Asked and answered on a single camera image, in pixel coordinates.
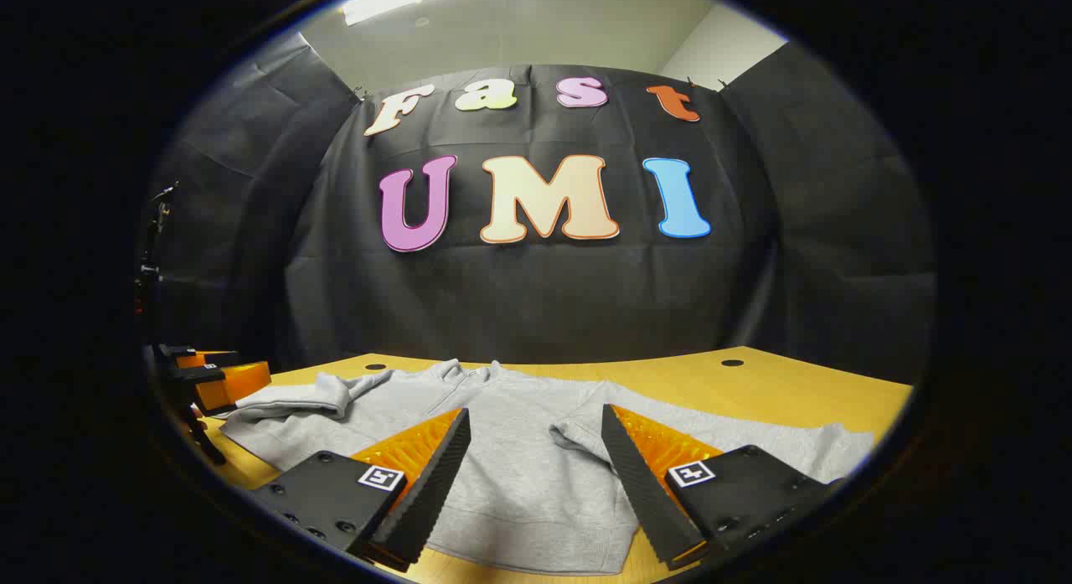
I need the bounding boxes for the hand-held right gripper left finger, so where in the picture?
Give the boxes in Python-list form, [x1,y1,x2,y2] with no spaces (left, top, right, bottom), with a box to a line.
[250,406,472,573]

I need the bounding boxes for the black backdrop cloth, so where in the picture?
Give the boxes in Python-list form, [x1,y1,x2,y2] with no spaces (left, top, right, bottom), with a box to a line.
[138,31,937,385]

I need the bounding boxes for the grey sweatshirt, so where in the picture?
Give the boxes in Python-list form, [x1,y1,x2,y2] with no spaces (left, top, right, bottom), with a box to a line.
[219,359,877,576]

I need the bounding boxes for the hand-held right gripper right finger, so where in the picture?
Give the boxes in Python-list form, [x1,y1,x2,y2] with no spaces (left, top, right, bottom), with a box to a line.
[600,403,845,570]

